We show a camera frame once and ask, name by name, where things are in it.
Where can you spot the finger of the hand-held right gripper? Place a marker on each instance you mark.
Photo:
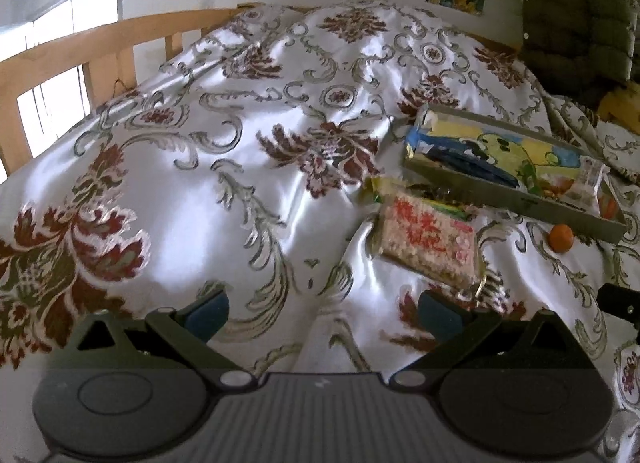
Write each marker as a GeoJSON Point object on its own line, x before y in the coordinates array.
{"type": "Point", "coordinates": [620, 303]}

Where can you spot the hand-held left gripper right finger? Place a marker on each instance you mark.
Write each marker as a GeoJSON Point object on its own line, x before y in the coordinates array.
{"type": "Point", "coordinates": [440, 318]}

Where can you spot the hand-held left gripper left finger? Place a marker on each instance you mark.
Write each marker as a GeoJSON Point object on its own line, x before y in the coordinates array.
{"type": "Point", "coordinates": [210, 315]}

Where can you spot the clear rice snack packet red print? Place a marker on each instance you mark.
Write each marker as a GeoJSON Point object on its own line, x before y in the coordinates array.
{"type": "Point", "coordinates": [425, 243]}

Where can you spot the grey tray with cartoon print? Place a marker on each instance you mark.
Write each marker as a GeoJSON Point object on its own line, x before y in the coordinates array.
{"type": "Point", "coordinates": [475, 183]}

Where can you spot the tangerine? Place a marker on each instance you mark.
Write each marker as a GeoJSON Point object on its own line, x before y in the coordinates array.
{"type": "Point", "coordinates": [561, 238]}

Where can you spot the orange snack packet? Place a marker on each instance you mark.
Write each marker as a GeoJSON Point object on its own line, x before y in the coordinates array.
{"type": "Point", "coordinates": [607, 208]}
{"type": "Point", "coordinates": [557, 188]}

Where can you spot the clear wrapped biscuit packet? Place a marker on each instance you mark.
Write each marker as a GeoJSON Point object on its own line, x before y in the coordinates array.
{"type": "Point", "coordinates": [587, 183]}

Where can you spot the yellow green snack packet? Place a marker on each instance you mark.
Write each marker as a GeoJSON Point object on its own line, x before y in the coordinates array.
{"type": "Point", "coordinates": [380, 188]}

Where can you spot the green white snack packet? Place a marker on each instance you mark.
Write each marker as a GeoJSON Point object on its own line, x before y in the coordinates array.
{"type": "Point", "coordinates": [530, 178]}

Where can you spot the dark blue snack packet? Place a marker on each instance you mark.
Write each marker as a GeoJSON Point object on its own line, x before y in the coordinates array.
{"type": "Point", "coordinates": [475, 160]}

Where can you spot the floral satin blanket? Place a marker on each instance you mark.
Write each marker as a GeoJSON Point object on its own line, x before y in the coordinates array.
{"type": "Point", "coordinates": [200, 143]}

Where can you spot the yellow cloth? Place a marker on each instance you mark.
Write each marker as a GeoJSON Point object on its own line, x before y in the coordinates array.
{"type": "Point", "coordinates": [622, 108]}

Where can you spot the olive puffer jacket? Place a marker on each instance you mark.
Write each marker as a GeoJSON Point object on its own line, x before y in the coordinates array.
{"type": "Point", "coordinates": [580, 18]}

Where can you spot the wooden bed headboard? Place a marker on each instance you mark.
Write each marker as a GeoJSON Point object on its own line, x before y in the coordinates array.
{"type": "Point", "coordinates": [100, 38]}

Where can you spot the bright window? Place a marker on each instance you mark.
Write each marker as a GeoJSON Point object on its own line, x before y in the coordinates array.
{"type": "Point", "coordinates": [95, 3]}

